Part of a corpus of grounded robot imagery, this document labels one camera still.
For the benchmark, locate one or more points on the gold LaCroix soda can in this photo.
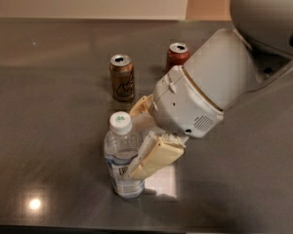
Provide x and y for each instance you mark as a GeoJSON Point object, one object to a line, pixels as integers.
{"type": "Point", "coordinates": [122, 79]}

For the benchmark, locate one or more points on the clear blue-labelled plastic water bottle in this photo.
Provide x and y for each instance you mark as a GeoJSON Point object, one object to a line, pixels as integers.
{"type": "Point", "coordinates": [122, 142]}

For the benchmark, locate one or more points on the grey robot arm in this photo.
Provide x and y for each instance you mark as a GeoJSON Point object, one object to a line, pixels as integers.
{"type": "Point", "coordinates": [254, 53]}

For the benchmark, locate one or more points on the red Coca-Cola can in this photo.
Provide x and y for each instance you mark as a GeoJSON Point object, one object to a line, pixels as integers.
{"type": "Point", "coordinates": [178, 53]}

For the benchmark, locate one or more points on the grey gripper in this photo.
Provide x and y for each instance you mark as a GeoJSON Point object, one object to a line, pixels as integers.
{"type": "Point", "coordinates": [183, 101]}

